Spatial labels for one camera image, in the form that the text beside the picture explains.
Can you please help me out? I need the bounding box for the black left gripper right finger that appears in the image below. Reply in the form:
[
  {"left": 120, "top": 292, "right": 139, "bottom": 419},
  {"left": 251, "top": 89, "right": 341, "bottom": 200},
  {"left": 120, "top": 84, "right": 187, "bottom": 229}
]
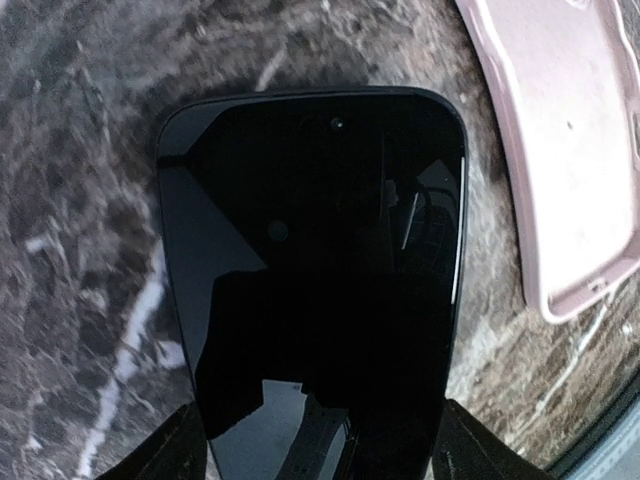
[{"left": 432, "top": 399, "right": 550, "bottom": 480}]

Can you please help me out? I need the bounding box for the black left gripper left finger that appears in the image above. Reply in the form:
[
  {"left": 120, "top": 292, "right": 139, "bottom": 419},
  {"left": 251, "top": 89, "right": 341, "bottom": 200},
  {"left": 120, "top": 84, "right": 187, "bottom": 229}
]
[{"left": 102, "top": 403, "right": 207, "bottom": 480}]

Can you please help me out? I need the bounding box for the pink phone case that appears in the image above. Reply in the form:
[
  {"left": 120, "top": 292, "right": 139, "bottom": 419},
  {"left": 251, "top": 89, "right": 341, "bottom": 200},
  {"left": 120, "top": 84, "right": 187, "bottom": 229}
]
[{"left": 458, "top": 1, "right": 639, "bottom": 324}]

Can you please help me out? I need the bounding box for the black smartphone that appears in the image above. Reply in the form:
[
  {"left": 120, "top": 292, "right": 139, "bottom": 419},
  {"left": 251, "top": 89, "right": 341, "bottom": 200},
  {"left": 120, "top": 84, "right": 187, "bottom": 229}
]
[{"left": 154, "top": 87, "right": 467, "bottom": 479}]

